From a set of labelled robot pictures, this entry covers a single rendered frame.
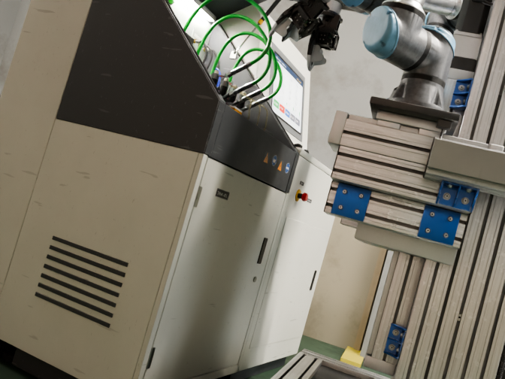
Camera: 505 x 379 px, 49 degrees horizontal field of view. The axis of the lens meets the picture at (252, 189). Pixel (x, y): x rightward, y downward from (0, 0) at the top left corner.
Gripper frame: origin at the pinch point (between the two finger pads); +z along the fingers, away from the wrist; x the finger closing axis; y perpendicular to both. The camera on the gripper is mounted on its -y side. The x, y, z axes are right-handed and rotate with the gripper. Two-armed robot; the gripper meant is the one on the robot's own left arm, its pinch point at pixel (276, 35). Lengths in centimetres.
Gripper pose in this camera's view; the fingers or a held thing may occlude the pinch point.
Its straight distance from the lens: 198.1
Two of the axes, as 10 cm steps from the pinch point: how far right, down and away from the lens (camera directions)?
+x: 6.2, -0.1, 7.8
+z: -6.3, 5.8, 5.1
